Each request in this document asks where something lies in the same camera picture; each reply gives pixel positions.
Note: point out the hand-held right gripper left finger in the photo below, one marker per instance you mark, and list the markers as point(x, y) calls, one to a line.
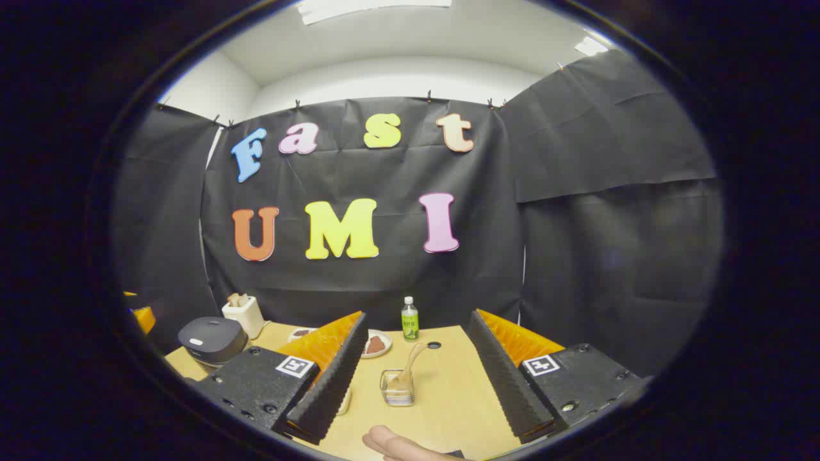
point(333, 384)

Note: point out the brown meat piece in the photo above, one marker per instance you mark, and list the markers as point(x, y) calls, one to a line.
point(375, 346)

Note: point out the white square container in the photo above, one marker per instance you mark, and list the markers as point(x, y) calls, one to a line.
point(246, 317)

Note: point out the black backdrop cloth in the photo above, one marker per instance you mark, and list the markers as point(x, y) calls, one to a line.
point(576, 224)

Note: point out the small ceiling light panel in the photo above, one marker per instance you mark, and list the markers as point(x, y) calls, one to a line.
point(590, 46)

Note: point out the green drink bottle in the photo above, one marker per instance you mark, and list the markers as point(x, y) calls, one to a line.
point(410, 323)

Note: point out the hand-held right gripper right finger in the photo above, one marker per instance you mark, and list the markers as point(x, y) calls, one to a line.
point(506, 378)

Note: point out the large ceiling light panel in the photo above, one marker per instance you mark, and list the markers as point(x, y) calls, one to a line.
point(371, 8)

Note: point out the wooden spoon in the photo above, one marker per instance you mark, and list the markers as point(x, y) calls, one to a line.
point(410, 362)

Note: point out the black rice cooker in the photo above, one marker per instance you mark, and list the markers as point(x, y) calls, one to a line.
point(211, 339)

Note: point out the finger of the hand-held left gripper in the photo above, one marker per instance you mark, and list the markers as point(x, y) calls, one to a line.
point(145, 317)

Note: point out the white round plate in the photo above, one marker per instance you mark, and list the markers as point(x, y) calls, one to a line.
point(381, 338)

